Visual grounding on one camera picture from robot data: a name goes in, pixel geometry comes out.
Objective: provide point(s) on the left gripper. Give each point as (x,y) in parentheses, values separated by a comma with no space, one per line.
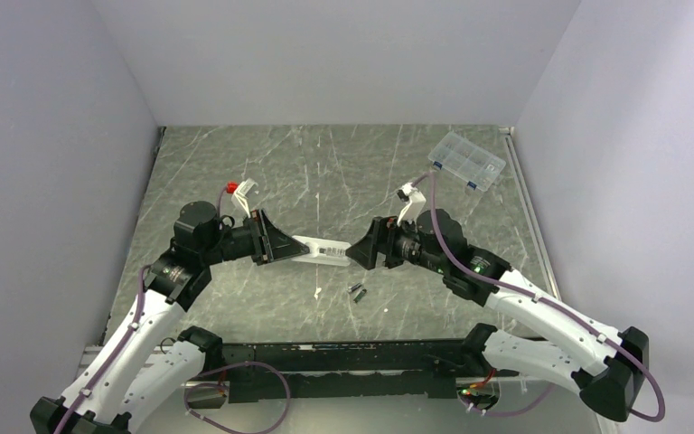
(279,245)

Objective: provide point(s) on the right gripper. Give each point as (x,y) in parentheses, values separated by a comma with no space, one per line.
(381,236)

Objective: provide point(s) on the white remote control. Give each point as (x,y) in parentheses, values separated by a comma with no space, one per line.
(324,252)

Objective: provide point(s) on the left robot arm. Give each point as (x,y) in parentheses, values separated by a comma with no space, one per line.
(116,393)

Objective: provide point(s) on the clear plastic organizer box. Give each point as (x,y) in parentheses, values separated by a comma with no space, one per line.
(474,165)

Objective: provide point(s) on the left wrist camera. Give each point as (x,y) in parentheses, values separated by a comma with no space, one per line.
(239,193)

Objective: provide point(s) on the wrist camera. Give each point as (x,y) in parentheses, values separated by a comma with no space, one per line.
(239,193)
(413,203)

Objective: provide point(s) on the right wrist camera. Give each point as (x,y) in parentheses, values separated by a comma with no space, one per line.
(413,203)

